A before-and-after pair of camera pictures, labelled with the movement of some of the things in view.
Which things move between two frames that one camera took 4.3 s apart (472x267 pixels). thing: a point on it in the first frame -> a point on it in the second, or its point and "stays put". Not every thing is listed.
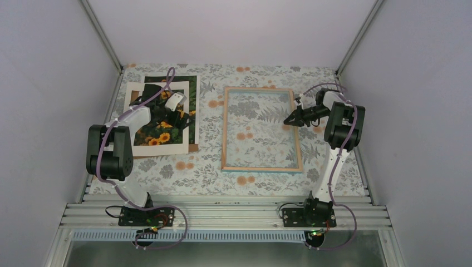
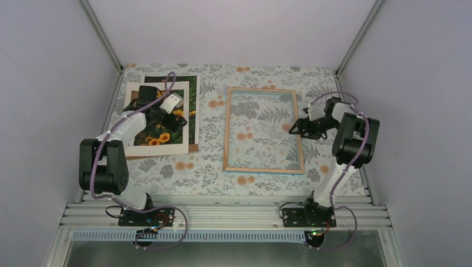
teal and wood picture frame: [255, 137] stays put
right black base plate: [294, 217] stays put
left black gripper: [181, 125] stays put
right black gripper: [298, 114] -> [300, 122]
